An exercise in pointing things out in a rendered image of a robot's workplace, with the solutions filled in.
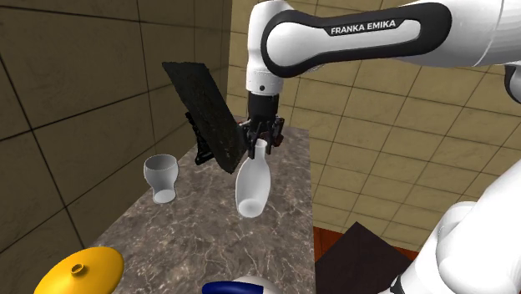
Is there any black flat slab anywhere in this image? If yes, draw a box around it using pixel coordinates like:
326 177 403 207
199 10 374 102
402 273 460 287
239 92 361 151
161 60 249 175

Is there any black slab stand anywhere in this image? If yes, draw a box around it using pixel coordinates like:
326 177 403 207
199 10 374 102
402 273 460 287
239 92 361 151
185 111 218 166

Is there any white bottle vase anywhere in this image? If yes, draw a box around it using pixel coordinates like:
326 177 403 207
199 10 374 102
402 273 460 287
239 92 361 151
235 138 272 219

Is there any yellow round lid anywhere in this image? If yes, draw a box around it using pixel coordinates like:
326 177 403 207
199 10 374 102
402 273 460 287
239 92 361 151
33 246 125 294

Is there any blue and white round object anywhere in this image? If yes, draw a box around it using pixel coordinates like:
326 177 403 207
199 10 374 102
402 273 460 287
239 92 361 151
201 276 283 294

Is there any grey footed cup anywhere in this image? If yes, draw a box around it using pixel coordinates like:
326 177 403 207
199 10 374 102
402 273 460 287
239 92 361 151
143 154 180 205

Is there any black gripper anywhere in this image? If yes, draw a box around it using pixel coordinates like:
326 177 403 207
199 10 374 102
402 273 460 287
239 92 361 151
242 91 281 159

